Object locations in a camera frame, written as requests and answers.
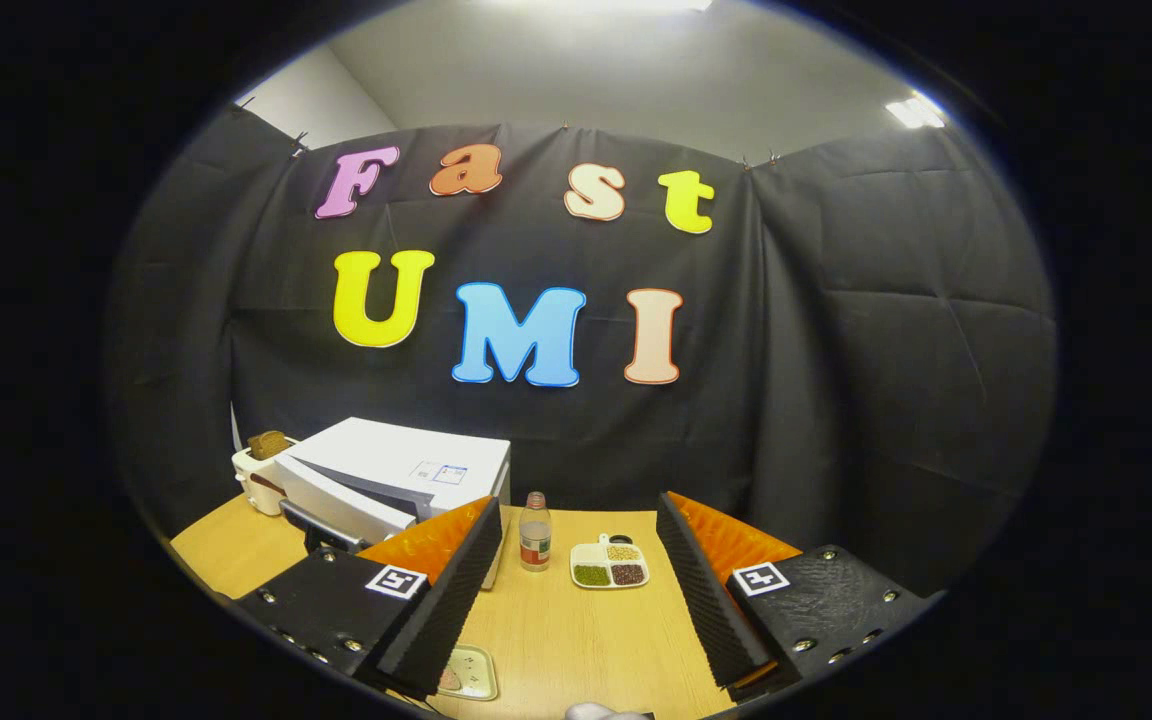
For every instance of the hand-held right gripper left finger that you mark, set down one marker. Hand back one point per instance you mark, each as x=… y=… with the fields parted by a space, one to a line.
x=451 y=600

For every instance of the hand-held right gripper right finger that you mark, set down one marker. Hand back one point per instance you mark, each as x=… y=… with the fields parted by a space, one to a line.
x=706 y=600

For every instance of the white microwave oven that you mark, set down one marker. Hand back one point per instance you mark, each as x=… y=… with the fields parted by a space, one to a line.
x=386 y=460

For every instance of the small pale plate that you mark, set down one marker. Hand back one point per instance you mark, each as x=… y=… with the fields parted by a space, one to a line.
x=481 y=670

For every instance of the clear bottle with red label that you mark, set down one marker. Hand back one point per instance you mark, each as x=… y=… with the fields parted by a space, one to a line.
x=535 y=540

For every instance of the divided tray of grains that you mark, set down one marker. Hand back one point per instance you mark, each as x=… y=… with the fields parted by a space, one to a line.
x=596 y=555

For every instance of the white toaster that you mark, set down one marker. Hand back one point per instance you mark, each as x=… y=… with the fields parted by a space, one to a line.
x=256 y=485

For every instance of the brown bread slice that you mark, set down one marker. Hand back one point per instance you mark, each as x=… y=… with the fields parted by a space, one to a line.
x=268 y=446

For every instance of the black backdrop cloth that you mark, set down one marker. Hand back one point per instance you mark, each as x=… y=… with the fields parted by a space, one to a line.
x=786 y=350

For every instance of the small ceiling light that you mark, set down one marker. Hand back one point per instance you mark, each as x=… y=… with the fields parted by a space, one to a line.
x=916 y=110

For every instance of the long ceiling light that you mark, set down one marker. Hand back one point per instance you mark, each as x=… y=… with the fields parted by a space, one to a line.
x=606 y=4

